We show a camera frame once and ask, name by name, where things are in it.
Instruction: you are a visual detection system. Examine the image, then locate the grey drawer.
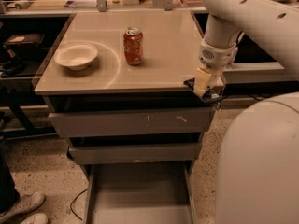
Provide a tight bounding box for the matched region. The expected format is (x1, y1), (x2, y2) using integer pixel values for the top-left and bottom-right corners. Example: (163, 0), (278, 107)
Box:
(69, 142), (201, 165)
(49, 107), (215, 137)

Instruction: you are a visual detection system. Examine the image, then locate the dark trouser leg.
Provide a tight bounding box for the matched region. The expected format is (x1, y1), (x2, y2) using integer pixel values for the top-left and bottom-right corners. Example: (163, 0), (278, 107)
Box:
(0, 147), (20, 213)

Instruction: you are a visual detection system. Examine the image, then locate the white shoe lower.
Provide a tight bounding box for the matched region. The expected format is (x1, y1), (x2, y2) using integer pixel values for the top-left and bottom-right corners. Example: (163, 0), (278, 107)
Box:
(20, 213), (49, 224)

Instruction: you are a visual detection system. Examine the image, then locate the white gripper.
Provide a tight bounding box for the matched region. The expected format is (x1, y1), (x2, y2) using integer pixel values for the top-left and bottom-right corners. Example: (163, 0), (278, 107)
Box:
(193, 39), (238, 97)

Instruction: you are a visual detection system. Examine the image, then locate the black item left shelf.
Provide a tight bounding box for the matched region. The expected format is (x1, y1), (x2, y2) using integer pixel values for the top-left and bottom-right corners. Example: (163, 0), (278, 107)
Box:
(2, 33), (46, 77)

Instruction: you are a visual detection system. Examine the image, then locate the orange soda can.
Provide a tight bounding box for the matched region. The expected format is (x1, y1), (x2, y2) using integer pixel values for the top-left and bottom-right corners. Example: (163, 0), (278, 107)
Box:
(123, 27), (143, 65)

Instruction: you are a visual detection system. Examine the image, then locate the top grey drawer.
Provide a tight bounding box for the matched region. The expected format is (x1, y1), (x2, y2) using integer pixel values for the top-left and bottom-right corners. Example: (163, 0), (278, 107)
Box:
(49, 107), (215, 137)

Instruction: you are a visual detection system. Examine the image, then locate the black floor cable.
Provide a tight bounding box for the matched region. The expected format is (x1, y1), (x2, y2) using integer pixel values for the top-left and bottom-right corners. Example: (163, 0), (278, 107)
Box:
(69, 187), (90, 221)

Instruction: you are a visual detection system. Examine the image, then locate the open bottom drawer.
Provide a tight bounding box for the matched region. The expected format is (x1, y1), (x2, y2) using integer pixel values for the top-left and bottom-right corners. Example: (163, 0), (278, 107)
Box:
(83, 161), (196, 224)

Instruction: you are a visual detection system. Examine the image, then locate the blue rxbar blueberry bar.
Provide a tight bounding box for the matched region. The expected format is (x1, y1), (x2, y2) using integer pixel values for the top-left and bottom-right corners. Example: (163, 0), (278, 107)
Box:
(183, 78), (222, 105)

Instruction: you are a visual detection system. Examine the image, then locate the middle grey drawer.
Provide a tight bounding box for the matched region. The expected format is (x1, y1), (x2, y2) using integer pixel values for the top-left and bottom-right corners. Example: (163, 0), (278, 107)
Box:
(69, 142), (201, 165)

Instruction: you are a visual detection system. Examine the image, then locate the grey drawer cabinet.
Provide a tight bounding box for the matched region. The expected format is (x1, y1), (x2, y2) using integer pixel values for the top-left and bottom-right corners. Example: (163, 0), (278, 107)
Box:
(33, 10), (226, 224)

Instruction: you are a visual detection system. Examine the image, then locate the white paper bowl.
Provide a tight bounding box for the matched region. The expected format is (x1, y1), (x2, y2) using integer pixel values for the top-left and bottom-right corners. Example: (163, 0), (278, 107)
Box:
(54, 43), (98, 71)

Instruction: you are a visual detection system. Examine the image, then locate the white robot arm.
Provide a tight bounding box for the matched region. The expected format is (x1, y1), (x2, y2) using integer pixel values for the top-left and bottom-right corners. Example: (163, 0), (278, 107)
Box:
(194, 0), (299, 224)

